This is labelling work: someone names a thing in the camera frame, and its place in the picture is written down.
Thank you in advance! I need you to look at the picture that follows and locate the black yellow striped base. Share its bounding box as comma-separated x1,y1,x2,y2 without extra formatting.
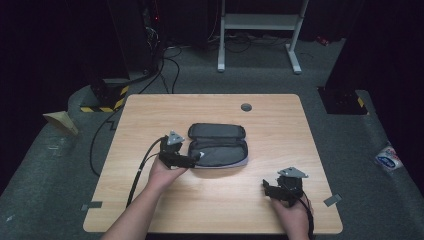
317,86,370,116
79,78,131,114

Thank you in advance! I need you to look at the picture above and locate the tan cardboard piece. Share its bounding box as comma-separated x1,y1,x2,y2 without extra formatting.
42,110,80,136

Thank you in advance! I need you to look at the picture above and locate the looped black floor cable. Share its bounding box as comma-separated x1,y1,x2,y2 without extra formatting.
159,57,182,95

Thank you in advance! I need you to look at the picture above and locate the long black floor cable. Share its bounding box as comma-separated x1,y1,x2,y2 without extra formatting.
88,49,166,178

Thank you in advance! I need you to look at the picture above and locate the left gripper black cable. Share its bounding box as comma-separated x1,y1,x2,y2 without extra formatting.
125,134,168,208

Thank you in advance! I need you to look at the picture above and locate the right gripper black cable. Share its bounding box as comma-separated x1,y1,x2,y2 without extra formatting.
298,191,316,240

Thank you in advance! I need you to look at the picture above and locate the grey tape strip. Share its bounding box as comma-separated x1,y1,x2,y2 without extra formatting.
323,193,343,208
80,200,104,212

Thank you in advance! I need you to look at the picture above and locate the dark grey zipper pencil case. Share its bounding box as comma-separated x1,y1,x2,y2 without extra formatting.
187,122,250,170

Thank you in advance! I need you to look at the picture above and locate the white blue plastic packet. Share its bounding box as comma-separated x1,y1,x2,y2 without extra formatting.
373,141,406,173

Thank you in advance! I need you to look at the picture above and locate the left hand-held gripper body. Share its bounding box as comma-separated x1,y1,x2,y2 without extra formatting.
158,130,188,169

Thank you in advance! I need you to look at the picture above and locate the white metal stand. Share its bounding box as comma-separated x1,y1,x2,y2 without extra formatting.
217,0,310,75

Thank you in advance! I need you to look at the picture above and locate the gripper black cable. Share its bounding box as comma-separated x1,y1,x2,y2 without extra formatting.
125,134,168,208
298,191,316,240

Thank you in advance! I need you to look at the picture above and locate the person's left hand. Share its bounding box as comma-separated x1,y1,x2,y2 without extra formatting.
145,154,190,197

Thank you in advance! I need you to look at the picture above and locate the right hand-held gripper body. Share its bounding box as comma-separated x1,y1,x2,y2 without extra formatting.
276,166,309,208

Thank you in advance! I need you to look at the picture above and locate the black computer tower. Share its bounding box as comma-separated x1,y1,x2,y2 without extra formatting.
106,0,168,76

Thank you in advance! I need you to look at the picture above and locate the person's right hand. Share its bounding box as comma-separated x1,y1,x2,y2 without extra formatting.
270,196,315,240

